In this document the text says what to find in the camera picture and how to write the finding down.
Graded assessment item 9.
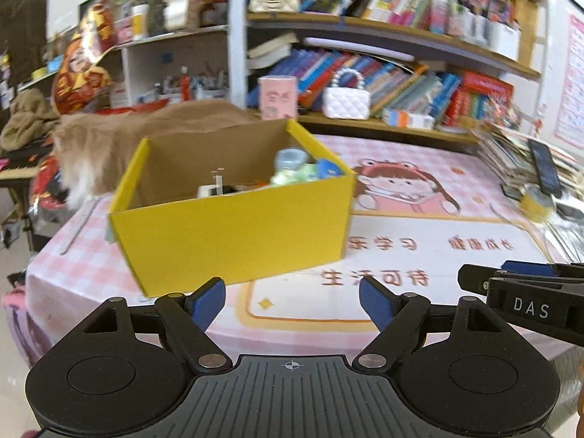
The green frog toy blue cap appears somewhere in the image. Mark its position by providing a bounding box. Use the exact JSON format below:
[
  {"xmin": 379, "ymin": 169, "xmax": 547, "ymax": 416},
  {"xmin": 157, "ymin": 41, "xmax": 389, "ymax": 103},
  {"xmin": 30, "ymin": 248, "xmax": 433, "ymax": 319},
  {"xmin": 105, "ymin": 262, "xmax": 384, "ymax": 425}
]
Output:
[{"xmin": 270, "ymin": 158, "xmax": 345, "ymax": 186}]

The white staples box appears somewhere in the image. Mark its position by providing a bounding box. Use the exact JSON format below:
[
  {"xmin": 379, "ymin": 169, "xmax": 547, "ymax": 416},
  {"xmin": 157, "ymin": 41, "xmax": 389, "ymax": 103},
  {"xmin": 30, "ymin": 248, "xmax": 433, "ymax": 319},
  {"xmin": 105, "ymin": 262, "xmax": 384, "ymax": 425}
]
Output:
[{"xmin": 196, "ymin": 184, "xmax": 218, "ymax": 199}]

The yellow tape roll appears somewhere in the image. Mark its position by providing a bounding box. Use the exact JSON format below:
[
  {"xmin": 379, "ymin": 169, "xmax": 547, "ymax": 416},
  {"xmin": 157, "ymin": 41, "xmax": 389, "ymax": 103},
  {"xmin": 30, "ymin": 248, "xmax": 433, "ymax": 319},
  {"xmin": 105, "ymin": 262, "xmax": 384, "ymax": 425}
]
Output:
[{"xmin": 519, "ymin": 184, "xmax": 555, "ymax": 223}]

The pink checkered table mat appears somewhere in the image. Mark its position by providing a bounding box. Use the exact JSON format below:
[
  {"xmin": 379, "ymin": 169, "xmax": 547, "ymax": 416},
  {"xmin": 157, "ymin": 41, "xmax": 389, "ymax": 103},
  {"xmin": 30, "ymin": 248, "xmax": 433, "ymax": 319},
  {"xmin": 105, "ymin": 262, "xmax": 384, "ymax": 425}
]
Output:
[{"xmin": 26, "ymin": 137, "xmax": 562, "ymax": 356}]

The black smartphone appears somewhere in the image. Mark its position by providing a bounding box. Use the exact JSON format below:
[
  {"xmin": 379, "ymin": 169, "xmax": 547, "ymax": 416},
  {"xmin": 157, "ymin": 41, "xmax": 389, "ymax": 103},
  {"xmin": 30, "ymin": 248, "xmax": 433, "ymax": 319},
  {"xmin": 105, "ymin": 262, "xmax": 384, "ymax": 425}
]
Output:
[{"xmin": 527, "ymin": 139, "xmax": 562, "ymax": 198}]

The stack of picture books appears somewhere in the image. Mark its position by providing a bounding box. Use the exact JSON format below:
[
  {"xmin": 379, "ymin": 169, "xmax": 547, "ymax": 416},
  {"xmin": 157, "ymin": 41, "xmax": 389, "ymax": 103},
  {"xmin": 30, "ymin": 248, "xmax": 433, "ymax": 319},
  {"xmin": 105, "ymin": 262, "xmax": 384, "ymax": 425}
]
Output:
[{"xmin": 471, "ymin": 124, "xmax": 583, "ymax": 196}]

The yellow cardboard box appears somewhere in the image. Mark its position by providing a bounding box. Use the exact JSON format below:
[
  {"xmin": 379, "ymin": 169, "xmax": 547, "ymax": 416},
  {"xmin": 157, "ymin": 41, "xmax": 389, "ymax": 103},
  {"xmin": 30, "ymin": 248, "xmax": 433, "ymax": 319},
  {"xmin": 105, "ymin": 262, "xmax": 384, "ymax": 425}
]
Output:
[{"xmin": 109, "ymin": 120, "xmax": 356, "ymax": 297}]

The grey ruler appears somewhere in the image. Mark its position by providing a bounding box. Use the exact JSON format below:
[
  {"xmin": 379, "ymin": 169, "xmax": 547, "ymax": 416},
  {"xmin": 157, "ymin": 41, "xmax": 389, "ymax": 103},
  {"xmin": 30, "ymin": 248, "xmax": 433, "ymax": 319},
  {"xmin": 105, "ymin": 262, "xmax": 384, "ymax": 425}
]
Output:
[{"xmin": 59, "ymin": 198, "xmax": 102, "ymax": 255}]

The pink purple backpack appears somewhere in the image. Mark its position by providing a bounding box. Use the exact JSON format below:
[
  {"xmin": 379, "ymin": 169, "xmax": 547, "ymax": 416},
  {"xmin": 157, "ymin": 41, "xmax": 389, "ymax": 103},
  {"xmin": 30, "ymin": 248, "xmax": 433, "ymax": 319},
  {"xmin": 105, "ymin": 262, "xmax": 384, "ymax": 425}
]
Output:
[{"xmin": 1, "ymin": 287, "xmax": 51, "ymax": 368}]

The orange white medicine box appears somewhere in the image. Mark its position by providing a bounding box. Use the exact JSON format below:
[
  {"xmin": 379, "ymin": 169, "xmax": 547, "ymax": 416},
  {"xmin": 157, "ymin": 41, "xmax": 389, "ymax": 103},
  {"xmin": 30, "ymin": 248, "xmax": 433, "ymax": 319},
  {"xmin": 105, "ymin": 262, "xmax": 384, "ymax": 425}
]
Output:
[{"xmin": 382, "ymin": 109, "xmax": 435, "ymax": 130}]

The red boxed book set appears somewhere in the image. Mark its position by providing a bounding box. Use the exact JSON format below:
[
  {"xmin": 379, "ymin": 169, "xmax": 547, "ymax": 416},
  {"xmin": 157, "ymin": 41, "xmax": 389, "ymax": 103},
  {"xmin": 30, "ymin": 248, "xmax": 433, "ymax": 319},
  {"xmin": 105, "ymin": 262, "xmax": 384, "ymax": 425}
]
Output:
[{"xmin": 443, "ymin": 69, "xmax": 515, "ymax": 128}]

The orange fluffy cat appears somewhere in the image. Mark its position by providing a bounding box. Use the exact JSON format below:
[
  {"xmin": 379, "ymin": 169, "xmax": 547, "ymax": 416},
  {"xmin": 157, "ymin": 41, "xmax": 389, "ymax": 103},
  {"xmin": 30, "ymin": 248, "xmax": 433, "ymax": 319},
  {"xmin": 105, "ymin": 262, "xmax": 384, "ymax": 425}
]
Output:
[{"xmin": 51, "ymin": 99, "xmax": 258, "ymax": 211}]

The white quilted pearl handbag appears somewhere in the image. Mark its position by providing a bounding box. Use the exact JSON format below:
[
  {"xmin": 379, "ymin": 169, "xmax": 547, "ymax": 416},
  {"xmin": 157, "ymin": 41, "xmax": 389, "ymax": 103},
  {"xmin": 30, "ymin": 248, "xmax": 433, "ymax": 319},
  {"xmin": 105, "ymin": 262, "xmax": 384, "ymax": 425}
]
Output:
[{"xmin": 323, "ymin": 67, "xmax": 371, "ymax": 121}]

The black electric piano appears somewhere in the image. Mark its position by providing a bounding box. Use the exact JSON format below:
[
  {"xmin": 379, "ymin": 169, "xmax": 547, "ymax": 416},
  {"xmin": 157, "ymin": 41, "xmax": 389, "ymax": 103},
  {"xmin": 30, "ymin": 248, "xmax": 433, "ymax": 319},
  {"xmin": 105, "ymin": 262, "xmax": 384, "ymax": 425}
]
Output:
[{"xmin": 1, "ymin": 138, "xmax": 51, "ymax": 253}]

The wooden bookshelf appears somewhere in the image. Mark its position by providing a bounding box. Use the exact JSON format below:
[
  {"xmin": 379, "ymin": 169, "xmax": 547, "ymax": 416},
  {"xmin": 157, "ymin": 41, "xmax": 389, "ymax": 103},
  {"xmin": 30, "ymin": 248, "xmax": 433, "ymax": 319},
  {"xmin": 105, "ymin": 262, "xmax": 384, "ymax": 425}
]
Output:
[{"xmin": 227, "ymin": 0, "xmax": 546, "ymax": 145}]

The white pen holder box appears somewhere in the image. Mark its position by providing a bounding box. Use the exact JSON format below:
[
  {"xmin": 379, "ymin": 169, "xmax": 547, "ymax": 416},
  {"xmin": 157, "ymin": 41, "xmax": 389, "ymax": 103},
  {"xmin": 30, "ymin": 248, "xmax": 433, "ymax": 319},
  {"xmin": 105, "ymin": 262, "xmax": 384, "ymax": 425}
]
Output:
[{"xmin": 487, "ymin": 21, "xmax": 522, "ymax": 61}]

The pink sticker cup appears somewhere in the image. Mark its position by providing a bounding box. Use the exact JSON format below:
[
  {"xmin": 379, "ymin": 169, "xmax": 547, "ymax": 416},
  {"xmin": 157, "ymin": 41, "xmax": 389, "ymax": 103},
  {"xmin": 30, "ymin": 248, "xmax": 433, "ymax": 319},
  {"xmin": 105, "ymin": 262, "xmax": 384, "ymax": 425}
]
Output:
[{"xmin": 258, "ymin": 75, "xmax": 298, "ymax": 121}]

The white storage cabinet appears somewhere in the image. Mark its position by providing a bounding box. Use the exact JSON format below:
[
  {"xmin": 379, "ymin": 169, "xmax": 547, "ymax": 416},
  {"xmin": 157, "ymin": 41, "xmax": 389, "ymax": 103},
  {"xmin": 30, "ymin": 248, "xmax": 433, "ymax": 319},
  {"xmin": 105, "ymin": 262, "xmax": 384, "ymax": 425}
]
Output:
[{"xmin": 18, "ymin": 24, "xmax": 232, "ymax": 111}]

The beige blanket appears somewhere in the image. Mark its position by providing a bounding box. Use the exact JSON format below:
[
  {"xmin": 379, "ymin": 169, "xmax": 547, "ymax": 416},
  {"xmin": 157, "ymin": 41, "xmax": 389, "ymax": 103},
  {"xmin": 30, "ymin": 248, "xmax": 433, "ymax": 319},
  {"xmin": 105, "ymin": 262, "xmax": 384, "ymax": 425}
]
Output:
[{"xmin": 1, "ymin": 88, "xmax": 59, "ymax": 151}]

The red gold foil balloon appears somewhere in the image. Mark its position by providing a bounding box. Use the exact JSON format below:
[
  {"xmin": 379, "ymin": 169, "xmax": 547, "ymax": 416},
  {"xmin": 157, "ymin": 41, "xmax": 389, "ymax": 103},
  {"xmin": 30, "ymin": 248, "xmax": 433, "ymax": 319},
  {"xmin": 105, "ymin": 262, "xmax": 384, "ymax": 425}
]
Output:
[{"xmin": 51, "ymin": 0, "xmax": 117, "ymax": 116}]

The white cable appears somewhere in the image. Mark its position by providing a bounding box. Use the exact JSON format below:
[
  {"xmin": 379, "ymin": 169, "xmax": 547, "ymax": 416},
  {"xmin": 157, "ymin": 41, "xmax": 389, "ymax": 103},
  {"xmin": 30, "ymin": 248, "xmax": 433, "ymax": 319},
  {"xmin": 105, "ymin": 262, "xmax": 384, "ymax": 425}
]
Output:
[{"xmin": 490, "ymin": 201, "xmax": 584, "ymax": 265}]

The alphabet wall poster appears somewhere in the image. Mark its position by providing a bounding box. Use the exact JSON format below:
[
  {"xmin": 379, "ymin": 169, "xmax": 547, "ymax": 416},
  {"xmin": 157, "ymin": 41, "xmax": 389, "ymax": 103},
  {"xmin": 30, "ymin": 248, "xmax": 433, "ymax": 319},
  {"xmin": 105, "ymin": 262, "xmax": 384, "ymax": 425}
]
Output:
[{"xmin": 554, "ymin": 15, "xmax": 583, "ymax": 151}]

